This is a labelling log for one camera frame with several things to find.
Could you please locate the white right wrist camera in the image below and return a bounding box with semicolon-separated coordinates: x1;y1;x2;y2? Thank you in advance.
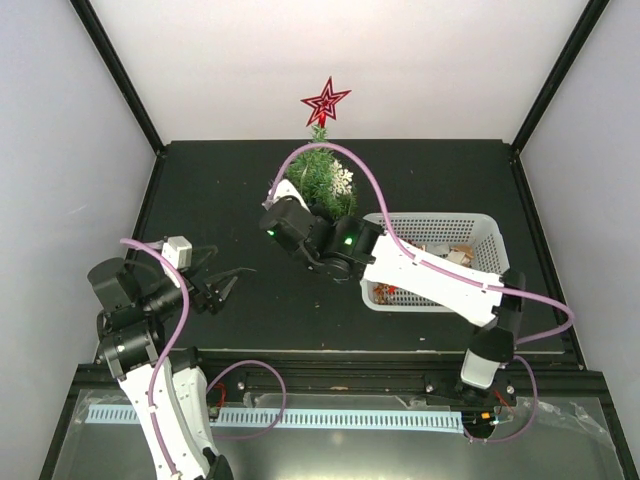
262;179;309;210

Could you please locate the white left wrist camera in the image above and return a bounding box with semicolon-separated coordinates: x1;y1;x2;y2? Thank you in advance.
161;236;193;272

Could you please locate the black frame post back left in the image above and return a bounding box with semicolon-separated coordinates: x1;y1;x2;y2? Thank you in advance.
70;0;166;155

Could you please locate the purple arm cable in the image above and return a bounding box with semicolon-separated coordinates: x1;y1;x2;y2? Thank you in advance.
269;142;576;445
119;237;287;476

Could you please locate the white perforated plastic basket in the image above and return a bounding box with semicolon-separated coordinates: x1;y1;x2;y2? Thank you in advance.
361;212;509;314

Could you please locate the black frame post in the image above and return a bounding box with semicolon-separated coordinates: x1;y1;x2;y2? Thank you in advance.
70;0;166;155
511;0;610;155

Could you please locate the white snowflake ornament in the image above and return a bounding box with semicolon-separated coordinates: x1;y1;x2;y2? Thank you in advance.
330;160;353;197

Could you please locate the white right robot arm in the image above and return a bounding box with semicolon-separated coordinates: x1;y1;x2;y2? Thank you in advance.
259;195;524;403

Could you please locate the white slotted cable duct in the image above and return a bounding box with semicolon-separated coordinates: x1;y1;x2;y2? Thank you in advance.
87;403;465;435

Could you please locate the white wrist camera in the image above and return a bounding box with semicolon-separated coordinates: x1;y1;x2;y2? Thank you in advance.
262;179;309;210
161;236;193;272

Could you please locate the black frame post back right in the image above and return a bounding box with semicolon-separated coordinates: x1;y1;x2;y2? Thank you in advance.
511;0;610;155

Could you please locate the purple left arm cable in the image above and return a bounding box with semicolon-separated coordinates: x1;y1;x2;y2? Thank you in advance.
119;237;287;476

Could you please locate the red star ornament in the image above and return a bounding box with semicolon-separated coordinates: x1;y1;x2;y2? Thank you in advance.
300;76;352;128

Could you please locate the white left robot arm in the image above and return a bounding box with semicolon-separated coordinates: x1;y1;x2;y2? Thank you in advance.
87;258;233;479

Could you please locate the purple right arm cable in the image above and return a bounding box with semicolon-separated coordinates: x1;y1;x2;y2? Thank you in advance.
269;142;576;445

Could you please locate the small green christmas tree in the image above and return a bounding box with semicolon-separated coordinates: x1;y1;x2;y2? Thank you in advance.
284;148;357;219

